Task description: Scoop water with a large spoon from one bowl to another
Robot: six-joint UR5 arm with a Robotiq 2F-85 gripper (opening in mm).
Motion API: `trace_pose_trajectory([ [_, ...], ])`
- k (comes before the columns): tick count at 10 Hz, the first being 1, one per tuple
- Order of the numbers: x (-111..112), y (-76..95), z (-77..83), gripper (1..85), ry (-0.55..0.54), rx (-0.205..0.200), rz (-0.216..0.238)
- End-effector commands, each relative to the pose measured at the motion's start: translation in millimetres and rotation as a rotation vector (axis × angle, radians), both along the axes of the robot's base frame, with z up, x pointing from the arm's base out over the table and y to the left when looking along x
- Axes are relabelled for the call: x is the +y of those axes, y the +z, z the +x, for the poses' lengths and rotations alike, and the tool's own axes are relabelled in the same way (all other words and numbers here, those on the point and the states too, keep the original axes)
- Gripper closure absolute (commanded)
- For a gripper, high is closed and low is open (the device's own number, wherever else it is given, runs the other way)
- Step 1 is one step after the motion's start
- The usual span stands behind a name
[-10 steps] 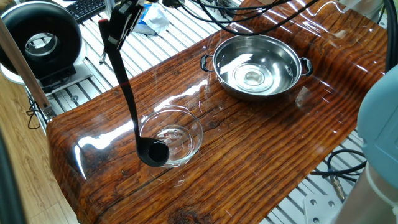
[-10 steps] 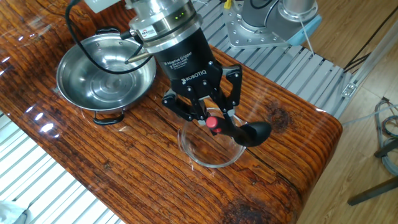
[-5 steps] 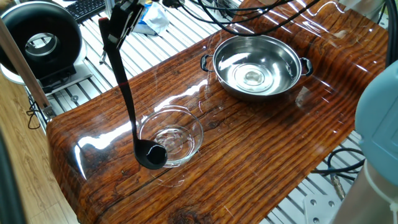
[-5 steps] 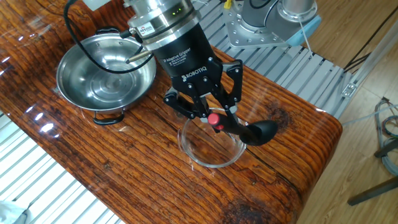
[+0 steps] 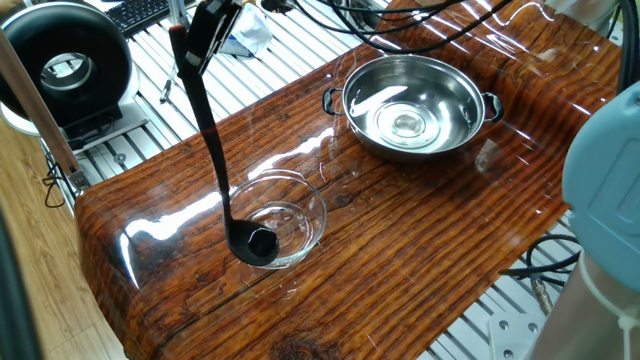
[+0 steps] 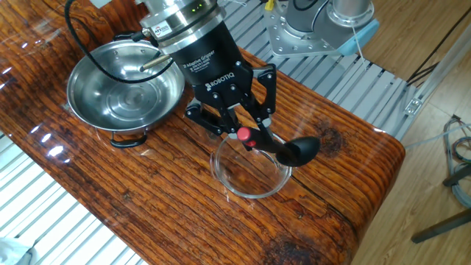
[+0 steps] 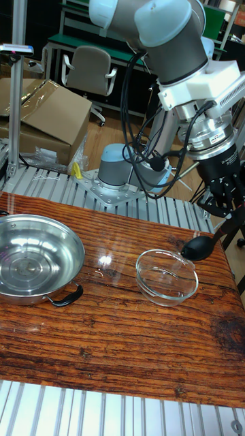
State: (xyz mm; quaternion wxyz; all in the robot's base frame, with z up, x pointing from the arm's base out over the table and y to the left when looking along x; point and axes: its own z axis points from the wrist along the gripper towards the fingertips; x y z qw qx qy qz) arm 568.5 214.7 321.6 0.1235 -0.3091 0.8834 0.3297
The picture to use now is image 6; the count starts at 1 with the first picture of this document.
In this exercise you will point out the clear glass bowl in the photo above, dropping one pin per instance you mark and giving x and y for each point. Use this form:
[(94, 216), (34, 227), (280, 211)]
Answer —
[(250, 176)]

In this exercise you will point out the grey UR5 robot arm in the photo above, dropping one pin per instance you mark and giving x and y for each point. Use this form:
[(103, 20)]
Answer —
[(180, 18)]

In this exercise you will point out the aluminium beam with corner bracket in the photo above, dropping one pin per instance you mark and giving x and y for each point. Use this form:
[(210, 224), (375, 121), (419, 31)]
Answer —
[(441, 70)]

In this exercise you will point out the small yellow object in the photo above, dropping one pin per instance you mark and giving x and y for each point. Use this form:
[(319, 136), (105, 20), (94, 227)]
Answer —
[(269, 4)]

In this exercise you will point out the blue tissue pack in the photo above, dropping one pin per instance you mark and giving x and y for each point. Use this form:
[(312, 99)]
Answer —
[(14, 252)]

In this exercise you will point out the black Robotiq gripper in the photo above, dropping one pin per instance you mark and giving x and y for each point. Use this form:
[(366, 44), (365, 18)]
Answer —
[(213, 66)]

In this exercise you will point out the black ladle with red accents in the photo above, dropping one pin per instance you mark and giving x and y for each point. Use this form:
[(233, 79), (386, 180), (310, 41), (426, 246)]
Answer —
[(301, 149)]

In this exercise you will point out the dark furniture leg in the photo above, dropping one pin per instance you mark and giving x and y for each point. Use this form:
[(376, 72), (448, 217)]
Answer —
[(458, 176), (441, 226)]

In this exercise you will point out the glossy wood-grain table mat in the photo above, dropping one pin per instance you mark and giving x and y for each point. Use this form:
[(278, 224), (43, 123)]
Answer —
[(184, 221)]

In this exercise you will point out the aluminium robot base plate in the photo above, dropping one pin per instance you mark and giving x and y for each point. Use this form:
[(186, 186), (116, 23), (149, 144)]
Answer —
[(279, 37)]

